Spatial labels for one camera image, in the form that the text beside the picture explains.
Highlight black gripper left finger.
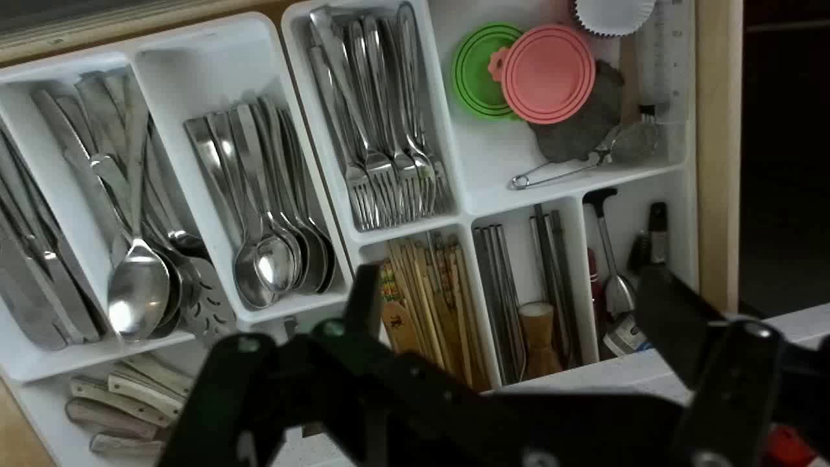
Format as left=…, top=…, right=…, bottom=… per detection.
left=159, top=262, right=487, bottom=467

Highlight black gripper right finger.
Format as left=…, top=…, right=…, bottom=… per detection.
left=636, top=265, right=830, bottom=467

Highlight large silver serving spoon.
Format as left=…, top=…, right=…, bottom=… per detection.
left=34, top=87, right=172, bottom=340

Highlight green silicone lid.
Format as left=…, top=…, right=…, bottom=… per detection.
left=451, top=24, right=521, bottom=120

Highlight wooden chopsticks bundle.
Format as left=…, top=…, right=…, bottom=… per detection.
left=382, top=232, right=491, bottom=392

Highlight silver spoons in tray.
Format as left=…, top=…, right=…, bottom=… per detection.
left=184, top=92, right=337, bottom=310

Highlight cork stopper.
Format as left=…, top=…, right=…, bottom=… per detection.
left=518, top=300, right=561, bottom=375

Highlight metal chopsticks bundle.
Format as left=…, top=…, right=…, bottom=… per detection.
left=475, top=222, right=529, bottom=383

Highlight grey mesh strainer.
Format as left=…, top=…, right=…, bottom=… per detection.
left=508, top=61, right=667, bottom=190

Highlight white cutlery organizer tray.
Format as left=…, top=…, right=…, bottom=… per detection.
left=0, top=0, right=698, bottom=467

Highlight silver knives in tray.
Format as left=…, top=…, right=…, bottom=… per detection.
left=0, top=131, right=106, bottom=344

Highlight silver forks in tray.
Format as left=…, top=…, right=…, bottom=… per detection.
left=309, top=0, right=451, bottom=231

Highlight white fluted cup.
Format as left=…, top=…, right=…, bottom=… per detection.
left=575, top=0, right=657, bottom=37

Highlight cream handled knives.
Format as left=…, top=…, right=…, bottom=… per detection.
left=66, top=356, right=194, bottom=461

